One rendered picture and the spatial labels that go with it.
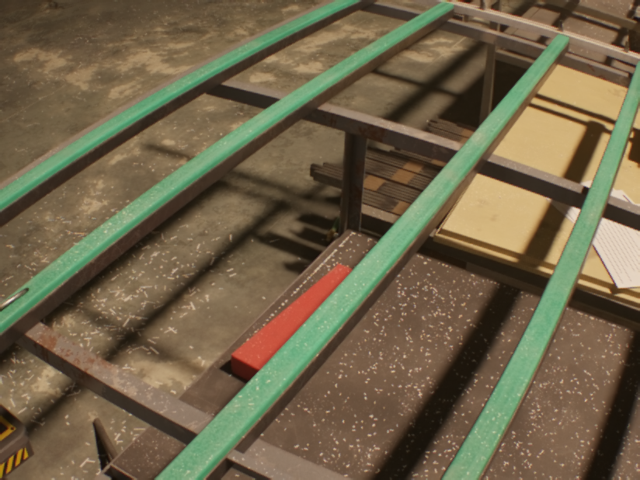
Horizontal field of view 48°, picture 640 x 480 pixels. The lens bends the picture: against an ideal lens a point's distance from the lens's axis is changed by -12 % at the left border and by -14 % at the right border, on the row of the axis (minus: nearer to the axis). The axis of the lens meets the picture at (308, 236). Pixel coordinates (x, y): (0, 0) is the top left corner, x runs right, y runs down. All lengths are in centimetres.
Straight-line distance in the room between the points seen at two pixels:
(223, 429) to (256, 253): 175
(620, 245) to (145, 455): 101
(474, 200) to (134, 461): 89
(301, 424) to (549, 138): 108
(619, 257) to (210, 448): 101
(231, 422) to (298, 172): 219
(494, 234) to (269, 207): 133
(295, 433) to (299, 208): 165
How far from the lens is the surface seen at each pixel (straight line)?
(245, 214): 271
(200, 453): 79
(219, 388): 125
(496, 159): 141
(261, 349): 125
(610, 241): 162
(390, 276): 106
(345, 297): 98
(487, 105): 267
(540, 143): 195
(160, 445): 117
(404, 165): 238
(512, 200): 168
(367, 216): 161
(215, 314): 230
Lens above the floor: 147
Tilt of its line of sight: 34 degrees down
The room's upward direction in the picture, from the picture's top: 3 degrees clockwise
